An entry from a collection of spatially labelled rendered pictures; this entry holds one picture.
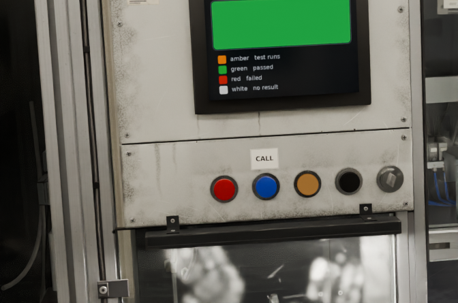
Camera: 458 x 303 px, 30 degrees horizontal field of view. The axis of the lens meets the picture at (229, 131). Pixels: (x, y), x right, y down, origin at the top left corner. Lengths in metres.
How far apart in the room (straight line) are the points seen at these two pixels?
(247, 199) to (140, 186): 0.15
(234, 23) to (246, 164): 0.20
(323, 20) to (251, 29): 0.10
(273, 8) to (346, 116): 0.19
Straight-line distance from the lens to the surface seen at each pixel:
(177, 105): 1.21
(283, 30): 1.19
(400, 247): 1.30
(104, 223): 1.25
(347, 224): 1.22
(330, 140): 1.23
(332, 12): 1.20
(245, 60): 1.19
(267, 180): 1.22
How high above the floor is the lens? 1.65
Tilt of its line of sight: 7 degrees down
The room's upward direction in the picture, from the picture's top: 3 degrees counter-clockwise
